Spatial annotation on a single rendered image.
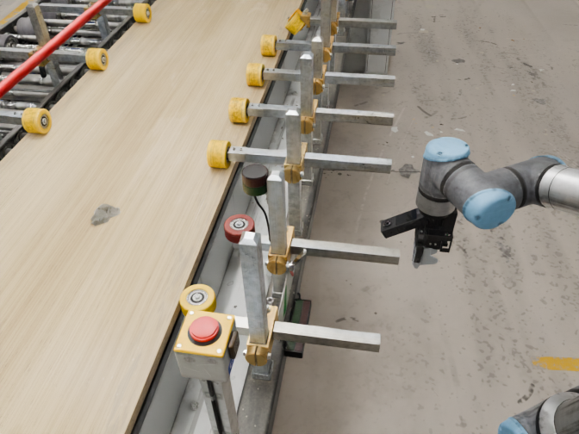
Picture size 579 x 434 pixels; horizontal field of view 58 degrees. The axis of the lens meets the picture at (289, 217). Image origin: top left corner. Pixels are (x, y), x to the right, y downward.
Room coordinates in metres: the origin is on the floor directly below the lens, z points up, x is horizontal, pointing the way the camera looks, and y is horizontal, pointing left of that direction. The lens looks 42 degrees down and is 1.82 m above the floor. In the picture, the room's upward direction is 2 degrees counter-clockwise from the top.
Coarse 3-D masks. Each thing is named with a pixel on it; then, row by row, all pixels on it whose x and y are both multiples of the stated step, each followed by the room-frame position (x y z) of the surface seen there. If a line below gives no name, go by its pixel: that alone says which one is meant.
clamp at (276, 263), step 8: (288, 232) 1.00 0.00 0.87; (288, 240) 0.97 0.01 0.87; (288, 248) 0.94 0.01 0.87; (272, 256) 0.92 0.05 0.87; (280, 256) 0.91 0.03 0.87; (288, 256) 0.92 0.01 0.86; (272, 264) 0.90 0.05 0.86; (280, 264) 0.89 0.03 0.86; (272, 272) 0.90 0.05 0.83; (280, 272) 0.89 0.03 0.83
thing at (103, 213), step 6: (102, 204) 1.08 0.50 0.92; (108, 204) 1.09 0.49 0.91; (96, 210) 1.07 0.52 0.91; (102, 210) 1.05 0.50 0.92; (108, 210) 1.06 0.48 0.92; (114, 210) 1.06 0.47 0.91; (96, 216) 1.04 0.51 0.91; (102, 216) 1.04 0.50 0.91; (108, 216) 1.04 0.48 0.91; (96, 222) 1.02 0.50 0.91; (102, 222) 1.02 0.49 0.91
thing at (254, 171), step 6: (246, 168) 0.96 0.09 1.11; (252, 168) 0.96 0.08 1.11; (258, 168) 0.96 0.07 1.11; (264, 168) 0.96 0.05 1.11; (246, 174) 0.94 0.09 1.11; (252, 174) 0.94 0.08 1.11; (258, 174) 0.94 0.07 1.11; (264, 174) 0.94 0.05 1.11; (258, 204) 0.94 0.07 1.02; (264, 210) 0.94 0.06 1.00; (270, 240) 0.93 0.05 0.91
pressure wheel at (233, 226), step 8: (232, 216) 1.03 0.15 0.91; (240, 216) 1.03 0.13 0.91; (248, 216) 1.03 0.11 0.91; (224, 224) 1.00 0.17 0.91; (232, 224) 1.00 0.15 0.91; (240, 224) 0.99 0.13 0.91; (248, 224) 1.00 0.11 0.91; (232, 232) 0.97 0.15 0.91; (240, 232) 0.96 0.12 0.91; (232, 240) 0.96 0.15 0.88
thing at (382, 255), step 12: (264, 240) 0.98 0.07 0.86; (300, 240) 0.98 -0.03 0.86; (312, 240) 0.98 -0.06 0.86; (300, 252) 0.95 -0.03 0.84; (312, 252) 0.95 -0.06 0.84; (324, 252) 0.94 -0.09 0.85; (336, 252) 0.94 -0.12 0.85; (348, 252) 0.93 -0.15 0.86; (360, 252) 0.93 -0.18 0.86; (372, 252) 0.93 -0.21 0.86; (384, 252) 0.93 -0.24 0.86; (396, 252) 0.92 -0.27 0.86; (396, 264) 0.91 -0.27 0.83
